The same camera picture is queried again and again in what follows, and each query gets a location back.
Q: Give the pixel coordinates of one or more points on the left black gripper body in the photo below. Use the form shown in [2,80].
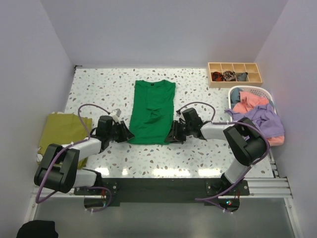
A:
[112,134]

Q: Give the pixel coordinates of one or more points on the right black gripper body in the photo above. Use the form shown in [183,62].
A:
[188,127]

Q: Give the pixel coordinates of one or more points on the green t-shirt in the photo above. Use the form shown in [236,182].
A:
[152,112]

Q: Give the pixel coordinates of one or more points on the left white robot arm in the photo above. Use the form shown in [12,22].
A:
[58,169]

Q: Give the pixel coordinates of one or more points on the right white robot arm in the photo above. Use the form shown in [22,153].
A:
[244,139]

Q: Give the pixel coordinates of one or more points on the olive folded t-shirt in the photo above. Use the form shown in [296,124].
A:
[62,129]

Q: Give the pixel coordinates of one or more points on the blue grey garment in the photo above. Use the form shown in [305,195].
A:
[235,94]

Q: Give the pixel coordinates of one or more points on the orange black rolled sock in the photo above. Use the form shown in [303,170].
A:
[217,77]

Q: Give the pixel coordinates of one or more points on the wooden compartment tray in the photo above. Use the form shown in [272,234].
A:
[254,76]

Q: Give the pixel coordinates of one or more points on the pink t-shirt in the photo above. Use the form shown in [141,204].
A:
[261,112]

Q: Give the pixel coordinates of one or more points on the brown patterned rolled sock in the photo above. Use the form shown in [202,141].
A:
[229,76]

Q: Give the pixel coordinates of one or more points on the dark grey rolled sock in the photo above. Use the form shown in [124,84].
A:
[242,77]

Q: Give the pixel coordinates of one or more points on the purple t-shirt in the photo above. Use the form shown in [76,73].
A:
[264,117]

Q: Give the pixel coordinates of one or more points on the white laundry basket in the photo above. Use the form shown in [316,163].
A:
[255,91]

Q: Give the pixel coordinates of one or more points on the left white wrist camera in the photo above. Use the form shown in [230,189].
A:
[115,114]

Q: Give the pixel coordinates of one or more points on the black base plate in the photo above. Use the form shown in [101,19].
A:
[115,191]

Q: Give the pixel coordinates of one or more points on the aluminium rail frame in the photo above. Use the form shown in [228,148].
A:
[264,188]

